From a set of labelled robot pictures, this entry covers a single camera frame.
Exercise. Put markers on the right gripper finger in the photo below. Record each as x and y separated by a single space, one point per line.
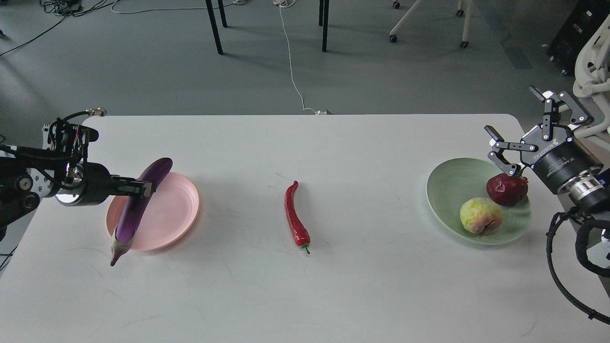
552 102
499 146

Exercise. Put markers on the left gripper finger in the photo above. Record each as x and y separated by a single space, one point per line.
136 189
121 181

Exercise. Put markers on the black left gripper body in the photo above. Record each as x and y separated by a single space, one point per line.
94 184

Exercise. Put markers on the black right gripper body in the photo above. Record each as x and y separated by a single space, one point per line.
560 159

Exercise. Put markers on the purple eggplant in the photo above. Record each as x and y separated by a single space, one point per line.
134 208

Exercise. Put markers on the red pomegranate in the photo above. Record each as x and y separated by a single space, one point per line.
505 190

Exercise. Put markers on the yellow green apple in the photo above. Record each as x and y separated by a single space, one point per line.
481 216

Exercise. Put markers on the red chili pepper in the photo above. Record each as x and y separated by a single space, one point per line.
299 233

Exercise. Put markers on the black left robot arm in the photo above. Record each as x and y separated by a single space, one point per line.
61 169

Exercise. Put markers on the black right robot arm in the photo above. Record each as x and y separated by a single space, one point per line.
590 211

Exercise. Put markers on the pink plate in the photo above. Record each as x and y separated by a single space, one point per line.
170 213

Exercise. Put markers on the white office chair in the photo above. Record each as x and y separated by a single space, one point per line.
592 79

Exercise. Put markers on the green plate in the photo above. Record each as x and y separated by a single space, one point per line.
456 181

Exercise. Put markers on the black equipment case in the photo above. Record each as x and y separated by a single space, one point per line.
585 19

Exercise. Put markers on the white chair base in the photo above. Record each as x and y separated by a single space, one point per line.
421 16

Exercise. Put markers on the black table legs left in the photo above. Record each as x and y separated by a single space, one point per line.
214 24

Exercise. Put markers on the black table legs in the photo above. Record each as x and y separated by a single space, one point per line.
214 24
323 19

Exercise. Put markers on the black table legs right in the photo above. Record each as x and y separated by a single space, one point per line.
323 19

